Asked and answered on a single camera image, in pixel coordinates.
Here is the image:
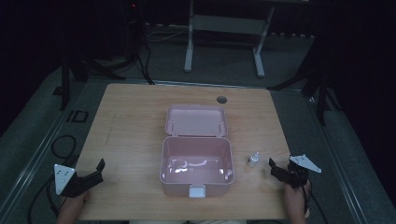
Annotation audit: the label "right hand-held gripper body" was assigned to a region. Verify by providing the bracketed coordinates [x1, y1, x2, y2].
[279, 154, 322, 189]

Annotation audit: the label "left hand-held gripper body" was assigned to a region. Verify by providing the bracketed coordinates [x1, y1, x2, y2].
[53, 163, 96, 199]

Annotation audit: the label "pink plastic storage box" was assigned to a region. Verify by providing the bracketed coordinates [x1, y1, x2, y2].
[159, 104, 235, 199]

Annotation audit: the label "person's right hand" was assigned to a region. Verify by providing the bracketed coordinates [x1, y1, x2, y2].
[283, 179, 312, 201]

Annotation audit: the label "person's left hand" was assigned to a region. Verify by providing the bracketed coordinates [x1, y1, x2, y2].
[62, 189, 92, 208]

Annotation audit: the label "black metal stand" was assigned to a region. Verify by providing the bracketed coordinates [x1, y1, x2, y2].
[52, 54, 126, 111]
[266, 36, 342, 126]

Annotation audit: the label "black cable loop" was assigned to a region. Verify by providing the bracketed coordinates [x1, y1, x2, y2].
[50, 134, 78, 161]

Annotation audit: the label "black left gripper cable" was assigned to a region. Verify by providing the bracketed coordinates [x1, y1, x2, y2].
[27, 174, 64, 224]

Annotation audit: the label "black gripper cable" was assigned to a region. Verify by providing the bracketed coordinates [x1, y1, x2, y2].
[27, 174, 64, 224]
[302, 178, 329, 224]

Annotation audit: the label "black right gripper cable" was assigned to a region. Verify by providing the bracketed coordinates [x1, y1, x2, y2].
[302, 178, 329, 224]

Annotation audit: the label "black hanging cables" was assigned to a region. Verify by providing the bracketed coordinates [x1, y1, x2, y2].
[124, 18, 156, 86]

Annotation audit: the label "white cable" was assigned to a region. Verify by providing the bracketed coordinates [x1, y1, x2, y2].
[145, 27, 190, 43]

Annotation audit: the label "white metal desk frame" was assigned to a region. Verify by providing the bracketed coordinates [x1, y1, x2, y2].
[183, 0, 276, 78]

